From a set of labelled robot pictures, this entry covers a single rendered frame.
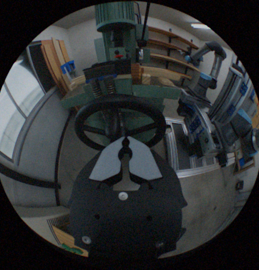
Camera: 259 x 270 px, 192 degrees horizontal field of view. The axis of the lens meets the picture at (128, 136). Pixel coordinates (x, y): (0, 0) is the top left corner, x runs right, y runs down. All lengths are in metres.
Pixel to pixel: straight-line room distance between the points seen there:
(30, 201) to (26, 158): 0.56
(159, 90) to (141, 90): 0.08
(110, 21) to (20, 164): 1.40
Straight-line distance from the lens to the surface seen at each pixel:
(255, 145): 0.58
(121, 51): 0.42
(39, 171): 1.41
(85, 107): 0.16
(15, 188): 1.32
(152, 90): 0.35
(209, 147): 0.52
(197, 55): 1.01
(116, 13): 0.45
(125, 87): 0.22
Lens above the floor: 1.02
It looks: 59 degrees down
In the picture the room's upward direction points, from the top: 5 degrees counter-clockwise
